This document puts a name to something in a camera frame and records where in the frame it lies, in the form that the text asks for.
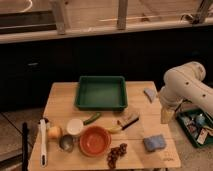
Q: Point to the yellow onion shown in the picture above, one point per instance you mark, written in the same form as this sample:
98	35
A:
54	132

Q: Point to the bunch of dark grapes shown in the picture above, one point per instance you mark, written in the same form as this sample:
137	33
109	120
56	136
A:
115	153

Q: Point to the blue sponge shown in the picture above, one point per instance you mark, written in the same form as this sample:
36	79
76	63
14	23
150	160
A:
154	143

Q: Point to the green chili pepper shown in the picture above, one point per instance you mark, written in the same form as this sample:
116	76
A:
92	119

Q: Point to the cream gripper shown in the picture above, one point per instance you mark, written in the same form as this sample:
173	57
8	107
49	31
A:
166	115

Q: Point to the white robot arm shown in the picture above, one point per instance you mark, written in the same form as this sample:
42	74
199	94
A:
185	82

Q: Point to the white cup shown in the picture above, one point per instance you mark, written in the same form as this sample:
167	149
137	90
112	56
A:
74	127

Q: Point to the wooden scrub brush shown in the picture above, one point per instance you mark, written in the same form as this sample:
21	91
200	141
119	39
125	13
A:
127	120

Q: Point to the white handled utensil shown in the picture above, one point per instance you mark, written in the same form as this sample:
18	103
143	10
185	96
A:
43	130

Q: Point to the orange bowl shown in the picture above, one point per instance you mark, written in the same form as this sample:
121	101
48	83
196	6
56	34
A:
94	141

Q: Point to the black pole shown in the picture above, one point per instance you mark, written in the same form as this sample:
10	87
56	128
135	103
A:
24	147

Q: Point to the green plastic tray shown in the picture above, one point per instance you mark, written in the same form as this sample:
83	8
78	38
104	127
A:
101	93

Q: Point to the small grey blue cloth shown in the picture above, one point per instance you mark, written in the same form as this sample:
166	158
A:
151	94

